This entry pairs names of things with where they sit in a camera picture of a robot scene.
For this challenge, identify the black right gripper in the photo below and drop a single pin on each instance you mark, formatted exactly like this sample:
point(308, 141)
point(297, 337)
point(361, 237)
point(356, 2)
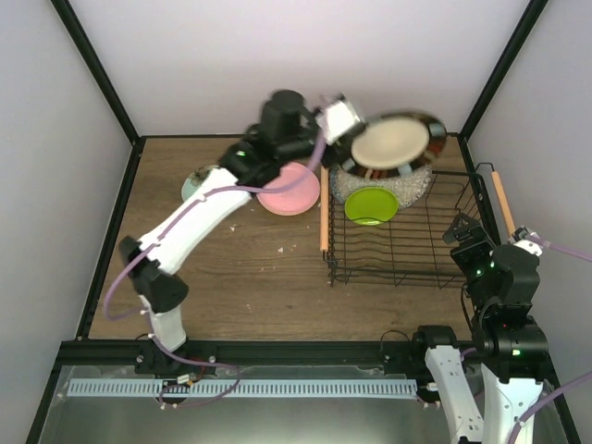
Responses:
point(482, 240)

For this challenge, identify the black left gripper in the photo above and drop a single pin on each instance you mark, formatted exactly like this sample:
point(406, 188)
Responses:
point(335, 148)

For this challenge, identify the pink plate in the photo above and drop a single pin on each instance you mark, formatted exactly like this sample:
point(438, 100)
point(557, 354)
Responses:
point(301, 197)

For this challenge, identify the glossy black plate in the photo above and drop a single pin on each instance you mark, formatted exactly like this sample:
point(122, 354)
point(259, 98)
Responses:
point(438, 138)

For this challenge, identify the light teal plate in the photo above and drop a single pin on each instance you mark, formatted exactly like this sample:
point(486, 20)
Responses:
point(199, 182)

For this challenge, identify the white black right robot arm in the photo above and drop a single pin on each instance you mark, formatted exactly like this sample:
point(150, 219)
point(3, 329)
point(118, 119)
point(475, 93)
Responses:
point(501, 282)

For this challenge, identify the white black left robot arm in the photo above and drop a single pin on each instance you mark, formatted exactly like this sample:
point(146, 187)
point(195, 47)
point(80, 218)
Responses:
point(286, 130)

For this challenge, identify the green plate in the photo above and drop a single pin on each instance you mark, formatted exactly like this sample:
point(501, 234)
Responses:
point(371, 206)

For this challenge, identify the speckled grey large plate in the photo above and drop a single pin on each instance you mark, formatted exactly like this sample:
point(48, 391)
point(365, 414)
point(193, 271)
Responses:
point(407, 189)

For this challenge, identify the left wooden rack handle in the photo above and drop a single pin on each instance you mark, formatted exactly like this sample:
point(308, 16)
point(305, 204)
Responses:
point(324, 210)

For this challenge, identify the wooden rack handle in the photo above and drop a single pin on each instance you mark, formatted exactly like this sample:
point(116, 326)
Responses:
point(324, 210)
point(503, 202)

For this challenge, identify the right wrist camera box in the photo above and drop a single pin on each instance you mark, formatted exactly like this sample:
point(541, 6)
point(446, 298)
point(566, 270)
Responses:
point(528, 240)

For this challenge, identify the right wooden rack handle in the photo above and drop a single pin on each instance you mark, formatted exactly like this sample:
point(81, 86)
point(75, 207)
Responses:
point(503, 202)

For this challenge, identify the black wire dish rack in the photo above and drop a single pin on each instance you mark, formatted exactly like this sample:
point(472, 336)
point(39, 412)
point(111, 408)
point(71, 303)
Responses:
point(409, 248)

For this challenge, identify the black cage frame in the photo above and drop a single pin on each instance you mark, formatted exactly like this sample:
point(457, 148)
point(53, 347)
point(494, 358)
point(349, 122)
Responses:
point(68, 16)

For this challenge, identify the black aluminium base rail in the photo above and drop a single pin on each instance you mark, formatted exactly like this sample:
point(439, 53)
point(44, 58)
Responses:
point(394, 356)

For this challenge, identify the white slotted cable duct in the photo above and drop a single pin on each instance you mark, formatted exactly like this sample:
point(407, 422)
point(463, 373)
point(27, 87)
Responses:
point(247, 388)

